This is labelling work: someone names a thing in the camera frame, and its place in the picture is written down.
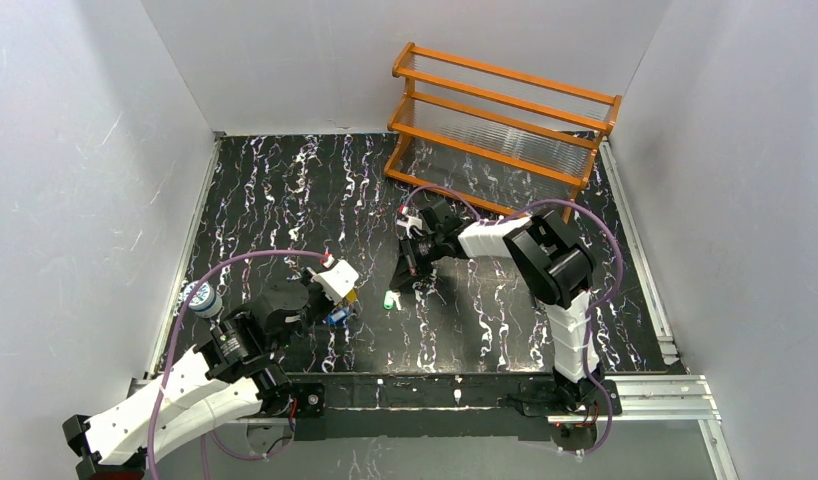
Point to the green tag key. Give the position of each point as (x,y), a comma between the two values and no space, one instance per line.
(392,301)

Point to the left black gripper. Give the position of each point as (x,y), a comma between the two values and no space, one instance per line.
(326,308)

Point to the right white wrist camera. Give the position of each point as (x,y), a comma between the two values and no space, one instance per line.
(408,226)

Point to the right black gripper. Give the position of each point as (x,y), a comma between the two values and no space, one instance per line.
(415,263)

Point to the aluminium front rail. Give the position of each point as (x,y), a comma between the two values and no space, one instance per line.
(633,397)

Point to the blue white round container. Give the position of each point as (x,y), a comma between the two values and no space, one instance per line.
(205,302)

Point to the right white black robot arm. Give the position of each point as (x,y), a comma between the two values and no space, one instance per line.
(555,265)

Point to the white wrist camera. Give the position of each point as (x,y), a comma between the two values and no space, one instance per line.
(408,226)
(338,280)

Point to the blue tag key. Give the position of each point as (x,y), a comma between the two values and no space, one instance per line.
(339,316)

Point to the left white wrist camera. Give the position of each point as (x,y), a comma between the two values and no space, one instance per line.
(338,280)

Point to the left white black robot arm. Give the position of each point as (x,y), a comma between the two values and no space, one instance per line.
(233,374)

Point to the orange two-tier rack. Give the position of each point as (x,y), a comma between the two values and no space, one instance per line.
(499,137)

